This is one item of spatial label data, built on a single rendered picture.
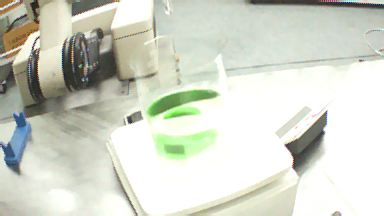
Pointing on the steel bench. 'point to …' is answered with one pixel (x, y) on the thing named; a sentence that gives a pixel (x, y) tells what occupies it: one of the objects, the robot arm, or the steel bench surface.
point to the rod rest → (16, 139)
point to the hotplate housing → (280, 202)
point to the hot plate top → (176, 195)
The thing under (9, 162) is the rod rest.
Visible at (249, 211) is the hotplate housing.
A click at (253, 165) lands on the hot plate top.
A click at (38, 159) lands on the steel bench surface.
